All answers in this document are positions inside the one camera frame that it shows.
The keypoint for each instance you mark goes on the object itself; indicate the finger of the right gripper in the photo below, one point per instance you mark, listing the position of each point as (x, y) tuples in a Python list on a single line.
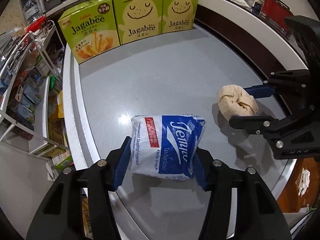
[(265, 124), (260, 91)]

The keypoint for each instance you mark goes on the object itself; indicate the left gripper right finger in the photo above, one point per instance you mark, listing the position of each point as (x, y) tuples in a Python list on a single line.
[(258, 215)]

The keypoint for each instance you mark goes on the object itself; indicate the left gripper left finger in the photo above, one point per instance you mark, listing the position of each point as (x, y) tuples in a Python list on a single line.
[(59, 215)]

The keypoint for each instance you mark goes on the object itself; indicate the beige paper napkin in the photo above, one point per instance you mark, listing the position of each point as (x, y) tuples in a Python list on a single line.
[(233, 100)]

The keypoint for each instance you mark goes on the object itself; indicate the blue white tissue pack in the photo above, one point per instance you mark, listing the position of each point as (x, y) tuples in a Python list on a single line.
[(163, 146)]

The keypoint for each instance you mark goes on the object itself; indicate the red pot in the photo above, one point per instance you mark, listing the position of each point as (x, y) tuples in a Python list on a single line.
[(276, 10)]

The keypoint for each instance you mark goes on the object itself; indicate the right green Jagabee box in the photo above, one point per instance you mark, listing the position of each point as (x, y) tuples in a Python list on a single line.
[(178, 15)]

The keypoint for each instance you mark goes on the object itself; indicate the green jagabee box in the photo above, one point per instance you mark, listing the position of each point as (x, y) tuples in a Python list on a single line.
[(137, 19), (178, 15)]

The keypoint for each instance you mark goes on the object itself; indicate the middle green Jagabee box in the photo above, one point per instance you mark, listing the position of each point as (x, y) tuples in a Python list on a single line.
[(137, 19)]

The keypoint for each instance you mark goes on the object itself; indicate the Jagabee box with fries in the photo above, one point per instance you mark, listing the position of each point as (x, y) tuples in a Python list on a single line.
[(90, 29)]

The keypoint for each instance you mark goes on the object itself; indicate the white wire storage rack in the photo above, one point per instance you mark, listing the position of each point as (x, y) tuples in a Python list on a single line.
[(31, 84)]

